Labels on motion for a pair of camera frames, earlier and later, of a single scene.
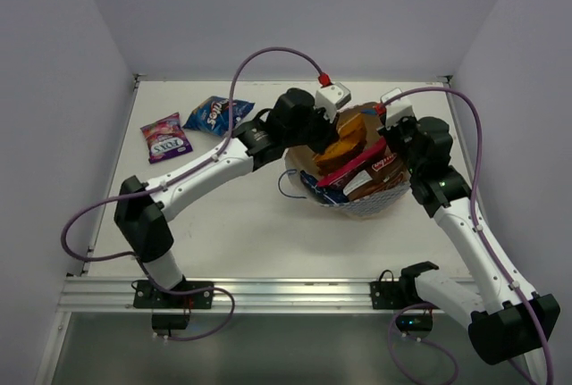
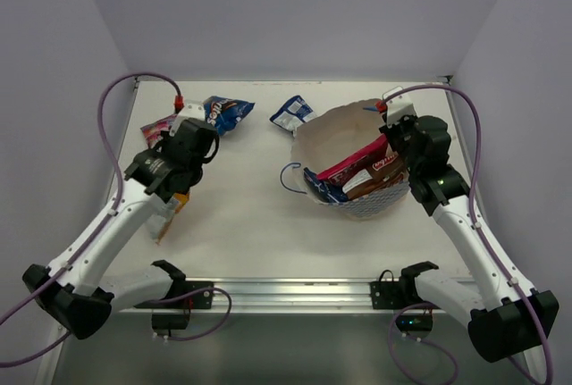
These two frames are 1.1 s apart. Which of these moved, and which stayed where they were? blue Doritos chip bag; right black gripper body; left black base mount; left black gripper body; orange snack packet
Moved: orange snack packet; left black gripper body
Stayed: blue Doritos chip bag; right black gripper body; left black base mount
